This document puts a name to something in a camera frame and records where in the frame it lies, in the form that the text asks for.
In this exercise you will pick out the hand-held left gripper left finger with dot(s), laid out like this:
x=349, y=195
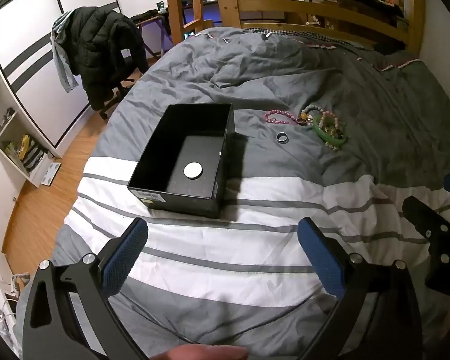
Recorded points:
x=125, y=258

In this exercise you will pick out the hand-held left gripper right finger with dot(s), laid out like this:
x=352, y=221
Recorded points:
x=322, y=258

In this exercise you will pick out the black cardboard box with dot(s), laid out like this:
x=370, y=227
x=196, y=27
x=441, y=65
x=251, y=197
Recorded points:
x=195, y=202

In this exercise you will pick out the green jade bangle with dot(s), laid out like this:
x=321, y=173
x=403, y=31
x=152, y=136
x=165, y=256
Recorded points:
x=317, y=130

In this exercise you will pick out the person's left hand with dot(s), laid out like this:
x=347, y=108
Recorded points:
x=206, y=353

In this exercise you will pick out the white round disc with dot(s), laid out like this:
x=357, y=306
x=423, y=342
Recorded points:
x=193, y=170

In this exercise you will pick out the white bathroom scale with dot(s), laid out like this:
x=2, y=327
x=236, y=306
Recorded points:
x=50, y=174

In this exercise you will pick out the red white trimmed sheet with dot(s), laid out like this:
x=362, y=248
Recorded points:
x=397, y=65

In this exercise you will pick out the yellow item on shelf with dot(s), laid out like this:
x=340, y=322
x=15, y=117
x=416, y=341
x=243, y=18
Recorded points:
x=23, y=146

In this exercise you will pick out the black office chair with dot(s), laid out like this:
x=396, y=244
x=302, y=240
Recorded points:
x=112, y=95

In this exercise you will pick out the white shelf unit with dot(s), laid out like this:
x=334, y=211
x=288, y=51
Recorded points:
x=7, y=132

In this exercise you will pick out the grey blue shirt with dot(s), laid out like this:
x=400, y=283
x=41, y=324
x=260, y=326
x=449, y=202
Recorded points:
x=62, y=60

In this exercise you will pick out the white sliding door wardrobe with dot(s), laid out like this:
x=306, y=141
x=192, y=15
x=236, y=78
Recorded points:
x=33, y=63

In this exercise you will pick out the black puffer jacket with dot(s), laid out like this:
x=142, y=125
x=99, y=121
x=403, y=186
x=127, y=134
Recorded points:
x=97, y=45

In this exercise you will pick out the wooden folding table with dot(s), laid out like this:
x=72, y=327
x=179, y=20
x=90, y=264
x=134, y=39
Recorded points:
x=146, y=17

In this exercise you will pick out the wooden ladder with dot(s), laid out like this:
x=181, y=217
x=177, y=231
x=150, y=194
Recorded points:
x=174, y=7

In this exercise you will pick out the wooden bed frame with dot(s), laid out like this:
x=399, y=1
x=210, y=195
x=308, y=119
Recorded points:
x=322, y=7

